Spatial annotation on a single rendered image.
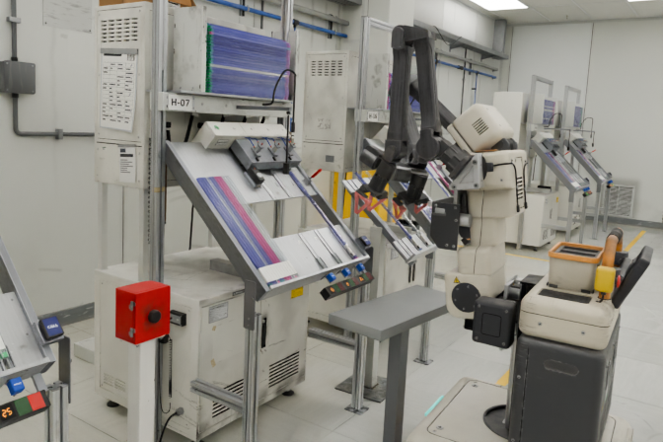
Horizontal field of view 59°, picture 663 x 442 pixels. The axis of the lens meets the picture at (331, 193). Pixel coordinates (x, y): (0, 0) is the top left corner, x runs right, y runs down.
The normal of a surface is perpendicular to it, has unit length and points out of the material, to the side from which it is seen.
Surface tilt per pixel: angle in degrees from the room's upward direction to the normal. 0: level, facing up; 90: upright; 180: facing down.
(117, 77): 89
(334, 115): 90
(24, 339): 47
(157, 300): 90
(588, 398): 90
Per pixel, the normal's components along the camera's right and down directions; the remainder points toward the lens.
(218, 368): 0.83, 0.11
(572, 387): -0.51, 0.08
